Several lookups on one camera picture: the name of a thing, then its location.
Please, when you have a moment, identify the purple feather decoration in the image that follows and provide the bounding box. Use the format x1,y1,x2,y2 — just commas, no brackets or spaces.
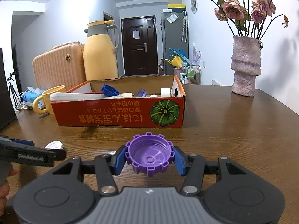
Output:
193,42,202,63

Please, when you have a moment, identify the white ribbed bottle cap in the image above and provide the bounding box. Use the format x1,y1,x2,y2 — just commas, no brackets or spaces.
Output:
44,141,64,150

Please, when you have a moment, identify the black monitor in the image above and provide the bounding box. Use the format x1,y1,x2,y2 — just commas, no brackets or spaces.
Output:
0,48,17,130

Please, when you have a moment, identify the purple notched bottle cap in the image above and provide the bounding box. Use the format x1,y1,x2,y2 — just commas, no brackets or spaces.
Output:
124,133,175,176

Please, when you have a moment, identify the dried rose bouquet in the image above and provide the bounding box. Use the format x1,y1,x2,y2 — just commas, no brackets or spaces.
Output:
176,0,289,41

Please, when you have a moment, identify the wire rolling cart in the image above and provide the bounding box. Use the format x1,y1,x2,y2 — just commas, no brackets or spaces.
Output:
181,64,201,85

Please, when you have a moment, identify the grey refrigerator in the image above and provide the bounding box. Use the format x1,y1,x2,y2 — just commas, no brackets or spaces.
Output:
161,10,189,75

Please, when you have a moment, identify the yellow thermos jug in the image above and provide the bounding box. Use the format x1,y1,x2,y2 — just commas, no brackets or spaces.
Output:
83,20,121,81

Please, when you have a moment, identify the clear plastic bag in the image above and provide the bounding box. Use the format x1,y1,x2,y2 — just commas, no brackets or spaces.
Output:
167,12,179,24

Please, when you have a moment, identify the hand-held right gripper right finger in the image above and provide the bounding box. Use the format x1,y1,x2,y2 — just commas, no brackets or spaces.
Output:
173,146,247,195

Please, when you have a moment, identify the pink textured vase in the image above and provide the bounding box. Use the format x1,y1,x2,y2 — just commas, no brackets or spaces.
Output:
230,35,262,97

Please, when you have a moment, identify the white folded umbrella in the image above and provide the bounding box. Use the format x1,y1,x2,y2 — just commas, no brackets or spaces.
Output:
182,10,189,42

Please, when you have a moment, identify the blue notched bottle cap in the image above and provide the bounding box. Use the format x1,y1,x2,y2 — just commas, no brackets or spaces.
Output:
101,84,120,97

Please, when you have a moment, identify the blue tissue pack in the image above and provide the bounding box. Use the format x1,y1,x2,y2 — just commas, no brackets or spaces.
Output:
21,87,47,110

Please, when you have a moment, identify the dark brown door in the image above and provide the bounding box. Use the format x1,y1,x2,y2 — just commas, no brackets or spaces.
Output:
121,16,159,77

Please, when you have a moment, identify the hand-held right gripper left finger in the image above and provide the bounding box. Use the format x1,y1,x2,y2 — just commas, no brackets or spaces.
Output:
53,145,128,196

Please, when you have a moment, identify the orange cardboard box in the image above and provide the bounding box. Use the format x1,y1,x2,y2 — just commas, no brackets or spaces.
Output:
50,75,187,129

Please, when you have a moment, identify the pink ribbed suitcase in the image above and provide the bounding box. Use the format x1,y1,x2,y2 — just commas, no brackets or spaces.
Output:
32,41,87,91

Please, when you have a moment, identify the person's left hand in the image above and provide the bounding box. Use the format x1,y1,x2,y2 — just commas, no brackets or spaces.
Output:
0,169,18,214

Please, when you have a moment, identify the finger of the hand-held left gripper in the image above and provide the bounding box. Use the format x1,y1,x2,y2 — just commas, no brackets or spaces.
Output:
0,135,35,146
46,148,67,167

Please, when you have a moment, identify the black tripod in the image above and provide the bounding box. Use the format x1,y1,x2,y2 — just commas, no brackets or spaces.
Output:
7,72,22,109

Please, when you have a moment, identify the yellow ceramic mug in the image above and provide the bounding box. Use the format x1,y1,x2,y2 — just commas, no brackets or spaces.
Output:
32,85,66,115

